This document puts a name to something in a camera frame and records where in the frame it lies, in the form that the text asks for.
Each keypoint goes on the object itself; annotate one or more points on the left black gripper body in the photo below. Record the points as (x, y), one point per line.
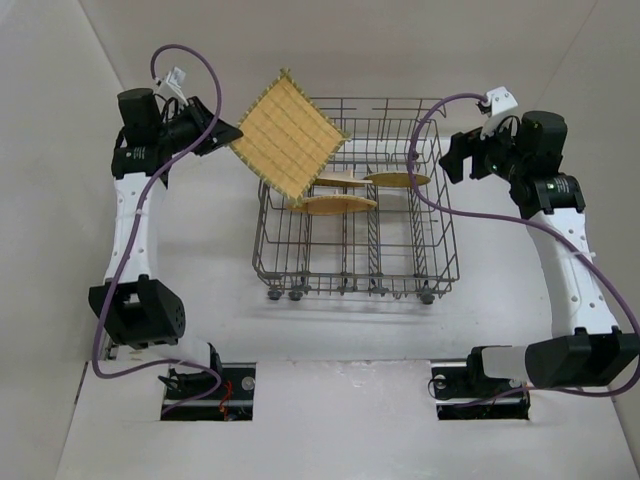
(201, 126)

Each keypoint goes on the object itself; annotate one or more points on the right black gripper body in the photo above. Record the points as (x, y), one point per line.
(476, 155)

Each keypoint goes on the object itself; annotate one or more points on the rectangular woven bamboo plate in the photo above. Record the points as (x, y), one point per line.
(287, 141)

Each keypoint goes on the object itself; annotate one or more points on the round woven bamboo plate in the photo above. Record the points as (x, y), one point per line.
(396, 179)

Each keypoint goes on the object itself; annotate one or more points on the shovel-shaped woven bamboo plate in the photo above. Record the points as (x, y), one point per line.
(341, 179)

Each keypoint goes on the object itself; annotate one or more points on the square woven bamboo plate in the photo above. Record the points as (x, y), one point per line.
(337, 204)

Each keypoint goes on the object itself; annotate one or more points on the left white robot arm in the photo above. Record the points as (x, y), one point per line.
(133, 306)

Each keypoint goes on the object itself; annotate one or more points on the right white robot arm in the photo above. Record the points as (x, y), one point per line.
(587, 347)

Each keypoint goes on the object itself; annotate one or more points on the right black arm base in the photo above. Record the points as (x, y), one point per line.
(462, 391)

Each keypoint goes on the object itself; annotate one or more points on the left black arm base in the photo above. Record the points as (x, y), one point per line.
(233, 400)

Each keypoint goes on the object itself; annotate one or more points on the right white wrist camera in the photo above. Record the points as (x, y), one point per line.
(496, 104)

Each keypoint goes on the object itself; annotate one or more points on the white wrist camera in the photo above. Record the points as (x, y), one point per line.
(170, 85)
(496, 104)

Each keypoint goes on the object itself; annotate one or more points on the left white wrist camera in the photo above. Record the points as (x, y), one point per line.
(170, 85)

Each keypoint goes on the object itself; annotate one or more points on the grey wire dish rack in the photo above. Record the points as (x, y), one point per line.
(403, 247)

